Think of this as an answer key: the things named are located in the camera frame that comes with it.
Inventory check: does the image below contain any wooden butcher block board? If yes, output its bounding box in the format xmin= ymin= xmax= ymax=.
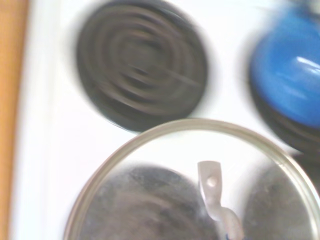
xmin=0 ymin=0 xmax=31 ymax=240

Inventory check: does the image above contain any small black coil burner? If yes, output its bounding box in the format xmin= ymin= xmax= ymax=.
xmin=249 ymin=92 xmax=320 ymax=154
xmin=75 ymin=0 xmax=210 ymax=133

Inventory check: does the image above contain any dark green saucepan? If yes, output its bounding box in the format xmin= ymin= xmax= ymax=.
xmin=240 ymin=149 xmax=320 ymax=240

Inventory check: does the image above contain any glass pot lid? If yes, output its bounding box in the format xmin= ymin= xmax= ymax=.
xmin=62 ymin=118 xmax=320 ymax=240

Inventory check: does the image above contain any white electric stove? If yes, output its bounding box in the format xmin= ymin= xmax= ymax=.
xmin=14 ymin=0 xmax=320 ymax=240

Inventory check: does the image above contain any blue whistling kettle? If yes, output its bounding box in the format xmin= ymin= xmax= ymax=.
xmin=249 ymin=0 xmax=320 ymax=131

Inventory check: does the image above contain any large black coil burner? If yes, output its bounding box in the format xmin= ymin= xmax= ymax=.
xmin=94 ymin=163 xmax=219 ymax=240

